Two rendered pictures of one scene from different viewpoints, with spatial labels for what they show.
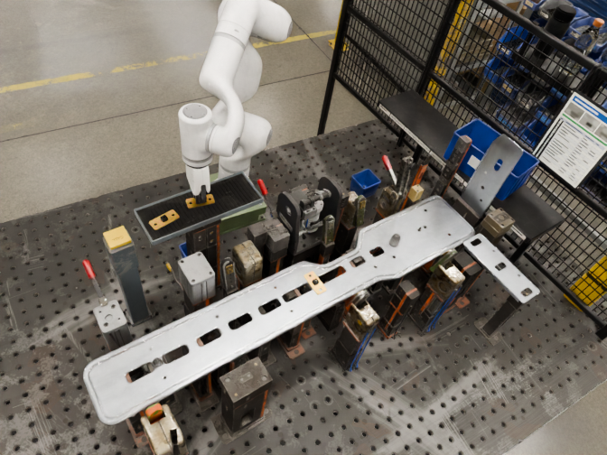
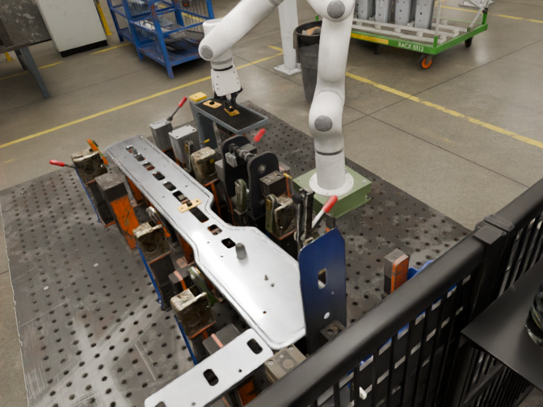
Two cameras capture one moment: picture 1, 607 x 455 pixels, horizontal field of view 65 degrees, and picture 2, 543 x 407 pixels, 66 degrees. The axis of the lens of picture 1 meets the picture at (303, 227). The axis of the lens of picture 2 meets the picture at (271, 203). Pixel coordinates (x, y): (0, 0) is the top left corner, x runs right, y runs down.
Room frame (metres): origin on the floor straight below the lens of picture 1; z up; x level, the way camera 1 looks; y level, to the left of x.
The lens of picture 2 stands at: (1.37, -1.19, 1.86)
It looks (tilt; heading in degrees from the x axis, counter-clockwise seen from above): 37 degrees down; 102
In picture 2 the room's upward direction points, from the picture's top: 9 degrees counter-clockwise
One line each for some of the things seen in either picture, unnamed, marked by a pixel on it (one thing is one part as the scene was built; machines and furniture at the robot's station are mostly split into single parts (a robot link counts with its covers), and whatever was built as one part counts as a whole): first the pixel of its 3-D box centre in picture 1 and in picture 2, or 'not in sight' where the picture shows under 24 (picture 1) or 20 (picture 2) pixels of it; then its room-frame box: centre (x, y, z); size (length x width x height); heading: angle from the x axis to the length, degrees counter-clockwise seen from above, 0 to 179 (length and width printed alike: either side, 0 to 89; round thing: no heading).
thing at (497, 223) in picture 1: (480, 246); (296, 406); (1.25, -0.70, 0.88); 0.08 x 0.08 x 0.36; 43
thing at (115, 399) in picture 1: (311, 288); (185, 204); (0.82, -0.06, 1.00); 1.38 x 0.22 x 0.02; 133
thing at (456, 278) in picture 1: (434, 298); (201, 335); (0.97, -0.51, 0.87); 0.12 x 0.09 x 0.35; 43
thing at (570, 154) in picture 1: (576, 141); (417, 393); (1.46, -0.89, 1.30); 0.23 x 0.02 x 0.31; 43
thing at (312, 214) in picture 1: (303, 236); (255, 204); (1.06, -0.01, 0.94); 0.18 x 0.13 x 0.49; 133
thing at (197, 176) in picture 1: (198, 170); (225, 78); (0.94, 0.33, 1.30); 0.10 x 0.07 x 0.11; 32
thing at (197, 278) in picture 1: (199, 302); (194, 173); (0.74, 0.28, 0.90); 0.13 x 0.10 x 0.41; 43
